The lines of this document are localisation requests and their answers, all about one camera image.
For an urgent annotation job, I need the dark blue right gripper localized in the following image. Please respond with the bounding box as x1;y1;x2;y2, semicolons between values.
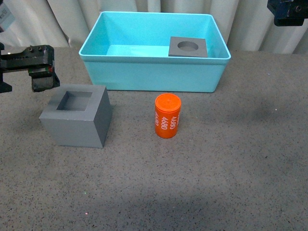
267;0;308;26

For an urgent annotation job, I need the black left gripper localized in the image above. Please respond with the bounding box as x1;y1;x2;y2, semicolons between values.
0;45;60;93

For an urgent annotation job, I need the gray cube with square hole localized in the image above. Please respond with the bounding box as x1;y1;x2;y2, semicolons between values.
39;84;112;148

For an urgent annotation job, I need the gray cube with round hole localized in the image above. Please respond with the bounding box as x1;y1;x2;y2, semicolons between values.
168;37;208;58

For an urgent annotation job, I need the orange cylinder with white numbers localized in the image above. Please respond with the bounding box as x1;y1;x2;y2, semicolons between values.
154;93;181;139

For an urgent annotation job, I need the blue plastic box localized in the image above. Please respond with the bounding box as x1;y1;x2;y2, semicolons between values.
79;11;231;92

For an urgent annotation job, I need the gray-white curtain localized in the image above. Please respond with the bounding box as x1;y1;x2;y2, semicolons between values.
0;0;308;54

